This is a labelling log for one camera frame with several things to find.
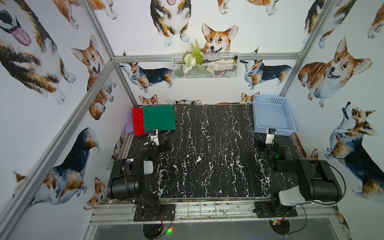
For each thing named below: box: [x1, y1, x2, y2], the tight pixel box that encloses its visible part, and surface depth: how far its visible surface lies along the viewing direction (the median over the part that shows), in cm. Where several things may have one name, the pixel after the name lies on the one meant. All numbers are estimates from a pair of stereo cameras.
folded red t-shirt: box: [132, 107, 149, 137], surface depth 107 cm
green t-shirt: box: [143, 104, 177, 133], surface depth 109 cm
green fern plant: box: [183, 38, 204, 65], surface depth 84 cm
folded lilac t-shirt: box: [125, 112, 133, 133], surface depth 108 cm
